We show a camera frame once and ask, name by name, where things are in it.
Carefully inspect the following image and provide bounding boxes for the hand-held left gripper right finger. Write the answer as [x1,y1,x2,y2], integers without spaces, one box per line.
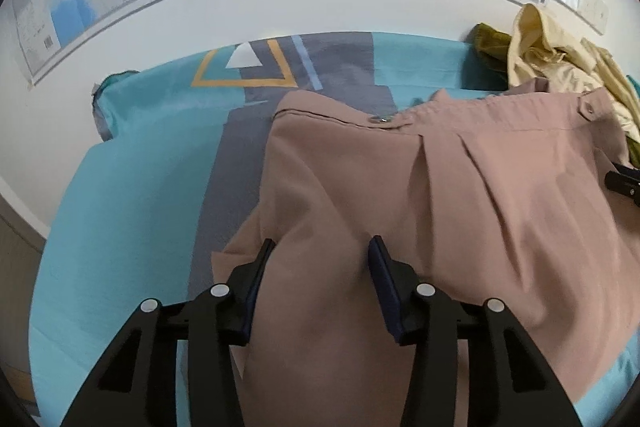
[368,235,584,427]

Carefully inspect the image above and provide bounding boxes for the pink zip jacket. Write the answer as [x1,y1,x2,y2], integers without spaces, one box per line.
[212,77,640,427]

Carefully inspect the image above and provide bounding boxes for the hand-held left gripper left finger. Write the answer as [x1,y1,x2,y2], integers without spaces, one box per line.
[60,238,276,427]

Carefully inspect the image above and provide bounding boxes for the teal patterned bed sheet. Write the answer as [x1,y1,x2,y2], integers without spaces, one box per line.
[27,30,638,427]

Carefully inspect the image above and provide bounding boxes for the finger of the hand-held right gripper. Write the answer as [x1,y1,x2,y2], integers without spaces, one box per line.
[603,161,640,208]

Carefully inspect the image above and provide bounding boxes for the olive green garment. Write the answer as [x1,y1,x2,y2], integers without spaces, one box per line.
[472,22,517,74]

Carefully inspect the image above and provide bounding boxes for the cream yellow garment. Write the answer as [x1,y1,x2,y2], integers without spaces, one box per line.
[506,3,640,142]

